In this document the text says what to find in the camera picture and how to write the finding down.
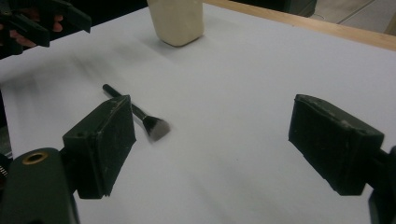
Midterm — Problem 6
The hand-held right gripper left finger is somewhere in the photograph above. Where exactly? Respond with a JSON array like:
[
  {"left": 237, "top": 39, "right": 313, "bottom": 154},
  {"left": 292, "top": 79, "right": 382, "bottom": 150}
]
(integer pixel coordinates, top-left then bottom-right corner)
[{"left": 62, "top": 94, "right": 137, "bottom": 200}]

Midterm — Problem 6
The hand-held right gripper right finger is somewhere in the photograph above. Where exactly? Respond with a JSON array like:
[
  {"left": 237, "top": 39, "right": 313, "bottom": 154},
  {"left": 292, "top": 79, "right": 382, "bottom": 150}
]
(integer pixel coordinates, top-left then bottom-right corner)
[{"left": 288, "top": 93, "right": 396, "bottom": 197}]

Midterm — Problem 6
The black makeup brush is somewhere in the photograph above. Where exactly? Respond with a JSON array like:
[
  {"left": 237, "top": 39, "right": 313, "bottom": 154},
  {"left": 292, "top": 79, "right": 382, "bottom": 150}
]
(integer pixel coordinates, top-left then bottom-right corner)
[{"left": 102, "top": 83, "right": 172, "bottom": 143}]

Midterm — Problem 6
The cream plastic container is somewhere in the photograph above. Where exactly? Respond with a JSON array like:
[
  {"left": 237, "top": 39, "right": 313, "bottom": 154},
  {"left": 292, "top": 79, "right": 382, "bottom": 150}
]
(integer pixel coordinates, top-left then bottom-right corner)
[{"left": 146, "top": 0, "right": 205, "bottom": 48}]

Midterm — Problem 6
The white table sheet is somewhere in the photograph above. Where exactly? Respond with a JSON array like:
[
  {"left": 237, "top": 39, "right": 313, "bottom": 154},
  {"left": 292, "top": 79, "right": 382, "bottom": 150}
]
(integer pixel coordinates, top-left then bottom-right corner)
[{"left": 0, "top": 3, "right": 396, "bottom": 224}]

